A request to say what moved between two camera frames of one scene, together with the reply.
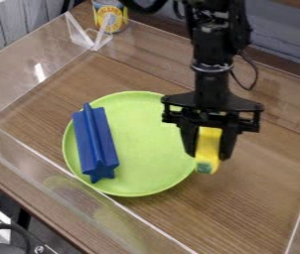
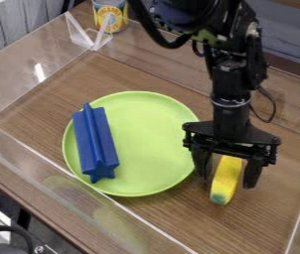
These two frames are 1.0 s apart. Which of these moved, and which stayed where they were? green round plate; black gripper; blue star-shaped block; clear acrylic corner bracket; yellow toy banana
Moved: yellow toy banana; black gripper
Stayed: clear acrylic corner bracket; green round plate; blue star-shaped block
